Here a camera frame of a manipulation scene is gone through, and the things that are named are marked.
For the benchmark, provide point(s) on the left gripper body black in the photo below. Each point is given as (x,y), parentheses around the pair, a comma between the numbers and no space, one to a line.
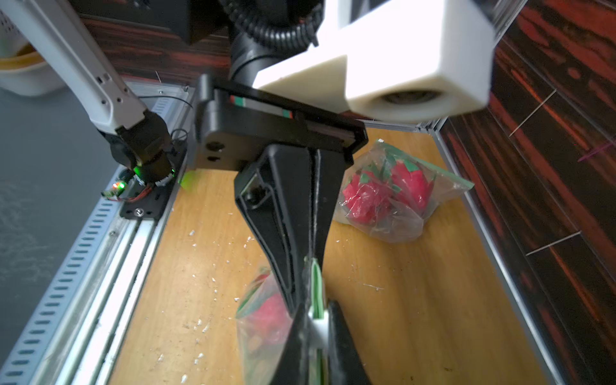
(233,125)

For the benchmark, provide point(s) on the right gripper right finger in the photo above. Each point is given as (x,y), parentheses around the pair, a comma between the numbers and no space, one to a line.
(344,363)

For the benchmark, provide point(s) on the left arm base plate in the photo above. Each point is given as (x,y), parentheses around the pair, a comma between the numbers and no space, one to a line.
(153,205)

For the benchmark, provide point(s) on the dragon fruit far bag upper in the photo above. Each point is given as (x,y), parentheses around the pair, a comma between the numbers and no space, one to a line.
(366,199)

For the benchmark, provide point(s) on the dragon fruit bag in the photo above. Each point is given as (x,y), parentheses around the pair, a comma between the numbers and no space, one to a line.
(366,199)
(410,185)

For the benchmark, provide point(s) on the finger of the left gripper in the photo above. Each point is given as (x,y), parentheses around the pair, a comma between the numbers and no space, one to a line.
(275,196)
(329,169)

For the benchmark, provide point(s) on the dragon fruit pink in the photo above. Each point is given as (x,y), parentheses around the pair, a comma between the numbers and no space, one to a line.
(271,321)

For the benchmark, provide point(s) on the dragon fruit far bag lower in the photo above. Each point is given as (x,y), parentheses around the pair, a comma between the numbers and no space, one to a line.
(410,185)

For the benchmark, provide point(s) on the aluminium front rail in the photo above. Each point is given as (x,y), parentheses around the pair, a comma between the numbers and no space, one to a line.
(71,266)

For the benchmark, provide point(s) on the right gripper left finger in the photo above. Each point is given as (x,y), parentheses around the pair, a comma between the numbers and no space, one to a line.
(293,365)

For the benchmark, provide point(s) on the zip-top bag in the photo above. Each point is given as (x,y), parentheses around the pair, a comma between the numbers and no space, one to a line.
(259,360)
(403,224)

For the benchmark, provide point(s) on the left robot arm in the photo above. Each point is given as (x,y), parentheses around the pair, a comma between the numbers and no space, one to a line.
(139,138)

